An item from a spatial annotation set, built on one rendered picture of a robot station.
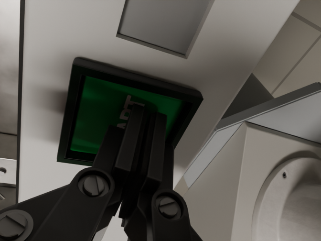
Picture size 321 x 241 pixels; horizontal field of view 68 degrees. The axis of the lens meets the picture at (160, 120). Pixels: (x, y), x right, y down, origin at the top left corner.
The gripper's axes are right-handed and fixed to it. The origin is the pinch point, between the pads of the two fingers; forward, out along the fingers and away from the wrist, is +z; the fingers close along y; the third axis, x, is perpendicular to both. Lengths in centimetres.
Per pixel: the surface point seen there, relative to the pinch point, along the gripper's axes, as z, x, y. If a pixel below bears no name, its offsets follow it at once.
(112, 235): 2.6, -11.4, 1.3
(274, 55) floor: 113, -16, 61
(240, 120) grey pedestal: 20.0, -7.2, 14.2
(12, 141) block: 7.7, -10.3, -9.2
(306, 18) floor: 114, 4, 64
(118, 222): 2.6, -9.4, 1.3
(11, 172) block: 5.9, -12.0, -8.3
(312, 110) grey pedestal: 21.6, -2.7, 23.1
